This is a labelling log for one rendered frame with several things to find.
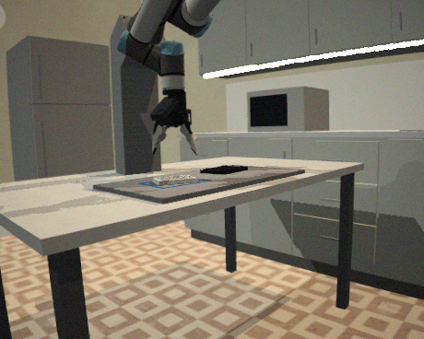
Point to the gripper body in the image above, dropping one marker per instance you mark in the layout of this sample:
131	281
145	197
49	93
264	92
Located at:
174	118

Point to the beige well plate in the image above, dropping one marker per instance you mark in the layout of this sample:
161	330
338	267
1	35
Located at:
174	180

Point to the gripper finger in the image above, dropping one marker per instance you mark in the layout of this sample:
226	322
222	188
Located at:
186	130
159	134

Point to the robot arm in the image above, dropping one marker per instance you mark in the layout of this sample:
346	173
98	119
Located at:
145	29

